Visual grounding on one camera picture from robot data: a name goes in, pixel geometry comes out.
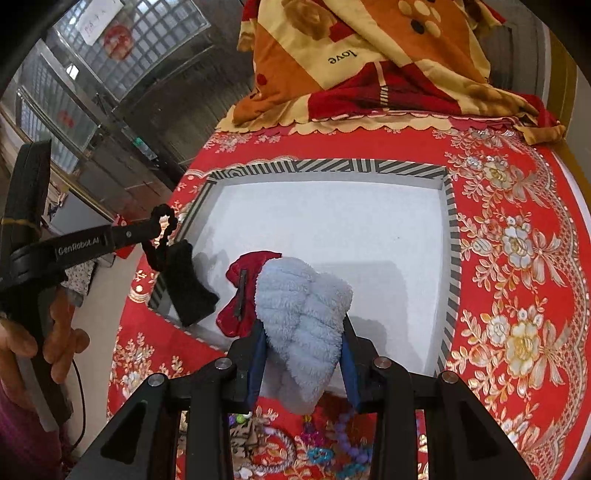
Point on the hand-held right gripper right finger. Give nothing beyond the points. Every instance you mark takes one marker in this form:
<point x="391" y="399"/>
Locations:
<point x="349" y="371"/>

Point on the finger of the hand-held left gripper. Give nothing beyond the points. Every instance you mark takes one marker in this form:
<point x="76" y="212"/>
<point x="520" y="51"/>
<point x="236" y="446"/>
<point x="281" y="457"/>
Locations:
<point x="134" y="233"/>

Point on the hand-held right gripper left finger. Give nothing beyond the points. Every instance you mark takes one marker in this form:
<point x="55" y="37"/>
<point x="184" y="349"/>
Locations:
<point x="256" y="367"/>

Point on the black scrunchie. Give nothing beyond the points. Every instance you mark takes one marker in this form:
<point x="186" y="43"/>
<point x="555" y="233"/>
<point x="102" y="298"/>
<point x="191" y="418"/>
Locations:
<point x="171" y="225"/>

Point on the light blue fluffy scrunchie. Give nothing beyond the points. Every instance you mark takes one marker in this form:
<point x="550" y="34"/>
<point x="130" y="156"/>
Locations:
<point x="300" y="323"/>

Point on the leopard print bow hair clip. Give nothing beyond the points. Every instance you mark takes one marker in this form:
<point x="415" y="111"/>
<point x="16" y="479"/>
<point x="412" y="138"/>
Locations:
<point x="244" y="438"/>

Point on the striped tray box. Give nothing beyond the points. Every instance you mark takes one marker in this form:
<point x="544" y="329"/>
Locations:
<point x="346" y="221"/>

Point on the person's left forearm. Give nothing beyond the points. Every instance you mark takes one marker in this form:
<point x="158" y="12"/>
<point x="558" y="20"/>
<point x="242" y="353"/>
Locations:
<point x="23" y="443"/>

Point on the person's left hand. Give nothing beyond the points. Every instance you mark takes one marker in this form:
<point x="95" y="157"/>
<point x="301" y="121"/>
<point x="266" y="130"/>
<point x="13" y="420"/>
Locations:
<point x="60" y="337"/>

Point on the black fabric headband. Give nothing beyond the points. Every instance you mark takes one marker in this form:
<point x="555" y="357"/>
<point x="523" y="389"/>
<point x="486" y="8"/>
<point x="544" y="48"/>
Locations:
<point x="187" y="286"/>

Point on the red bow hair clip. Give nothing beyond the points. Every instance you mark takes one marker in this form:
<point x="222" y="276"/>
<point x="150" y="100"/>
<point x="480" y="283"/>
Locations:
<point x="249" y="264"/>

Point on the red floral tablecloth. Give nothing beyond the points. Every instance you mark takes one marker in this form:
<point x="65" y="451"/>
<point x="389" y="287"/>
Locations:
<point x="508" y="300"/>

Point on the metal grille window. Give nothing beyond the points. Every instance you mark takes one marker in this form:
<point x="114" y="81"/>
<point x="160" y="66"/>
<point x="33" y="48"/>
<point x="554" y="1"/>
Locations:
<point x="161" y="50"/>

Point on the red round window decoration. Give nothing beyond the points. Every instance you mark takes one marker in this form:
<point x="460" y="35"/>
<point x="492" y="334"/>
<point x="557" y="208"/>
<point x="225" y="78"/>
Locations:
<point x="118" y="41"/>

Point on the white paper sign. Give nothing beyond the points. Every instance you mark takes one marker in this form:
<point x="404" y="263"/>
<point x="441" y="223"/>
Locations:
<point x="101" y="25"/>

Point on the orange red printed blanket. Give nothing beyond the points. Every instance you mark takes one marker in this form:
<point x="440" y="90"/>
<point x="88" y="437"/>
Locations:
<point x="323" y="46"/>

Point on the yellow door frame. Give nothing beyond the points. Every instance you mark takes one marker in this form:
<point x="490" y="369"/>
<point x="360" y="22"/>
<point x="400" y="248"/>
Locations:
<point x="561" y="83"/>

